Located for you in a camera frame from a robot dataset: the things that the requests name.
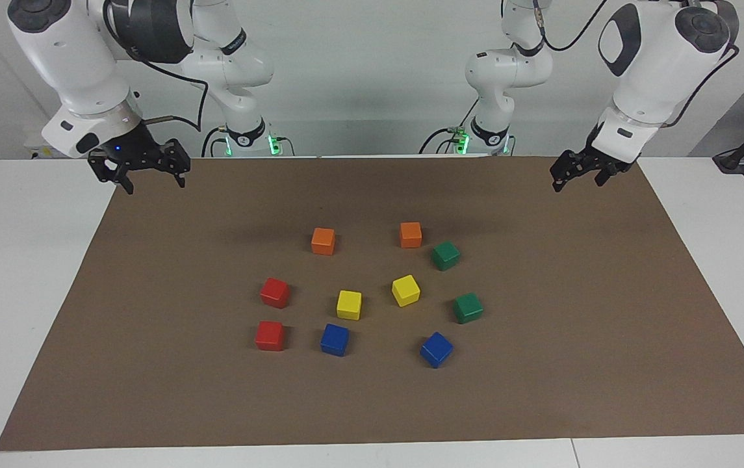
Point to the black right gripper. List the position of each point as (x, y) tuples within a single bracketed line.
[(134, 155)]

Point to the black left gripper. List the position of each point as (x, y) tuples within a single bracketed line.
[(583, 162)]

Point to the green wooden cube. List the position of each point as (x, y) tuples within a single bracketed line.
[(468, 307), (445, 255)]

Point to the red wooden cube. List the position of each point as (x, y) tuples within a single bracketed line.
[(269, 335), (275, 292)]

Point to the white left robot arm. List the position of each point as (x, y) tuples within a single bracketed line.
[(651, 78)]

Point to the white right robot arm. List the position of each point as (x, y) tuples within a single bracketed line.
[(66, 58)]

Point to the orange wooden cube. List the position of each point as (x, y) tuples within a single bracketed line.
[(323, 240), (410, 234)]

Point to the yellow wooden cube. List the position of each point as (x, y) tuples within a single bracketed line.
[(349, 304), (405, 290)]

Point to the blue wooden cube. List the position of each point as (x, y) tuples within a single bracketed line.
[(334, 339), (436, 349)]

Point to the brown table mat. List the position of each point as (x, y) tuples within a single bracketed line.
[(372, 403)]

